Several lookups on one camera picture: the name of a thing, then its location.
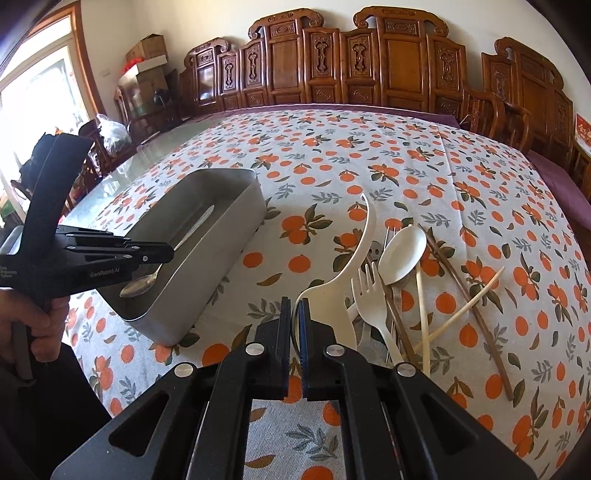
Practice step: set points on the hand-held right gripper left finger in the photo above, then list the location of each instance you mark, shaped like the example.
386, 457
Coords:
284, 332

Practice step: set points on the rectangular metal tray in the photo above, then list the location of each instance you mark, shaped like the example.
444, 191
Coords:
221, 217

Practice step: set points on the person's dark clothing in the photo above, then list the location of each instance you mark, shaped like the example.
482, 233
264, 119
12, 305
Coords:
55, 415

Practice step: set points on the person's left hand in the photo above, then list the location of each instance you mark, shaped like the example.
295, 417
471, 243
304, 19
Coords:
48, 332

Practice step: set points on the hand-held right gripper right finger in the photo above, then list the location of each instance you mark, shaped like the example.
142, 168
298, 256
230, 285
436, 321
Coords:
303, 332

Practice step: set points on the window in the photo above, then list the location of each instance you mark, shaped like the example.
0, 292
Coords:
41, 101

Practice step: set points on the metal fork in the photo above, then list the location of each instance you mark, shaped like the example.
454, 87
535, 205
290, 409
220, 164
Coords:
393, 233

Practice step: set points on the glass-front wooden cabinet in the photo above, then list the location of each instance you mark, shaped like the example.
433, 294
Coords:
143, 106

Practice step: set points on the wooden armchair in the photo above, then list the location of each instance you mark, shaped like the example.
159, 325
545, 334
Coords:
489, 115

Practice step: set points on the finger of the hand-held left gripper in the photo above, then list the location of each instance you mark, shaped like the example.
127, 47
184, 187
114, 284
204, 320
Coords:
92, 237
152, 254

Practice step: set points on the red calendar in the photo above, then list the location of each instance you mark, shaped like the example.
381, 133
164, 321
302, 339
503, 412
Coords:
582, 136

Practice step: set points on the brown wooden chopstick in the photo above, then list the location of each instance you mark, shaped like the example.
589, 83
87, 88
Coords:
495, 367
401, 327

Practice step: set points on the carved wooden bench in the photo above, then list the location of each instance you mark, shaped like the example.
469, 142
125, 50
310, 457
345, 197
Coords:
401, 64
207, 78
526, 92
286, 64

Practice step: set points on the orange fruit print tablecloth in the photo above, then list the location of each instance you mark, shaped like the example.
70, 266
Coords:
323, 152

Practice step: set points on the cardboard boxes stack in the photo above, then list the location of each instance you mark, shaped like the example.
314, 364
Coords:
147, 69

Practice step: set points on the plain metal spoon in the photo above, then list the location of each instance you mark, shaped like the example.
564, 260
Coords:
138, 286

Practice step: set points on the wooden dining chair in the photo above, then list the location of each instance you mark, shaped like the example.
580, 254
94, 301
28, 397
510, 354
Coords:
99, 157

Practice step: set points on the cream plastic spoon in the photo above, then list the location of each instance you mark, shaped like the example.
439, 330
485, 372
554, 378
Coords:
404, 254

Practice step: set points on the long purple cushion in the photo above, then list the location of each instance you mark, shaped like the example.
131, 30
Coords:
346, 107

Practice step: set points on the purple seat cushion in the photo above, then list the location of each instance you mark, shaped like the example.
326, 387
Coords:
558, 180

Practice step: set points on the white plastic fork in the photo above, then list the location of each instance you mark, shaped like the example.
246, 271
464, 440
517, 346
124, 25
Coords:
371, 295

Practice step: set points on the white plastic bag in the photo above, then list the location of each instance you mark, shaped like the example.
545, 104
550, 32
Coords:
113, 136

